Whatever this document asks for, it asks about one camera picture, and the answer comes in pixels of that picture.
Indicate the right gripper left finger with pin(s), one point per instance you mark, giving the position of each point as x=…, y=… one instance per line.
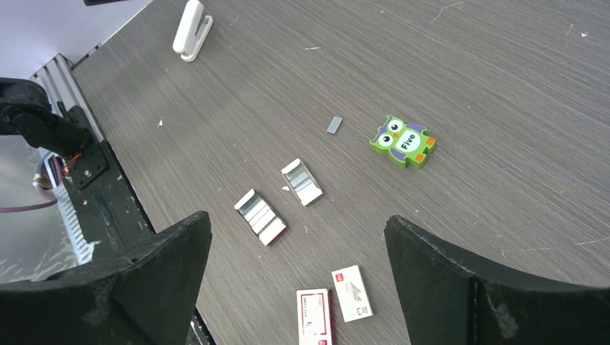
x=84, y=305

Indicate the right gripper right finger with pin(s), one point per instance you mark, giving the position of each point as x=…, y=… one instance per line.
x=450, y=295

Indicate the lower open staple tray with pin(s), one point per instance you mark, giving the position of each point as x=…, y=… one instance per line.
x=262, y=219

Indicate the upper open staple tray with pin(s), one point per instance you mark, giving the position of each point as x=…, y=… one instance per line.
x=301, y=182

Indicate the grey staple strip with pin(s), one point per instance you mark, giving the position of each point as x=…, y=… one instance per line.
x=334, y=125

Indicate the red staple box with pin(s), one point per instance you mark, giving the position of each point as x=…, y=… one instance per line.
x=314, y=317

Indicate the white stapler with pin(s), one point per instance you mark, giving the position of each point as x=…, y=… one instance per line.
x=192, y=31

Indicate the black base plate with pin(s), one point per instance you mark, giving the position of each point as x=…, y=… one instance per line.
x=114, y=221

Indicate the slotted cable duct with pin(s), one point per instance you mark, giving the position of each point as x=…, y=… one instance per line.
x=83, y=250

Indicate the green owl eraser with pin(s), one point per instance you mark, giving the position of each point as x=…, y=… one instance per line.
x=406, y=144

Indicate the white staple box sleeve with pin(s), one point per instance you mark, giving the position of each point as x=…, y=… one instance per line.
x=351, y=293

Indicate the open staple tray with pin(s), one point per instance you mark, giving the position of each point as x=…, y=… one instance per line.
x=301, y=182
x=262, y=219

